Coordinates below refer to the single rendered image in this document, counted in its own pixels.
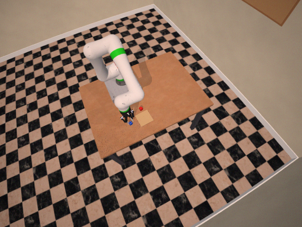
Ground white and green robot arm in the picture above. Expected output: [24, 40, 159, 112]
[83, 34, 144, 115]

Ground tan square mat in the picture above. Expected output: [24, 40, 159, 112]
[135, 110, 153, 127]

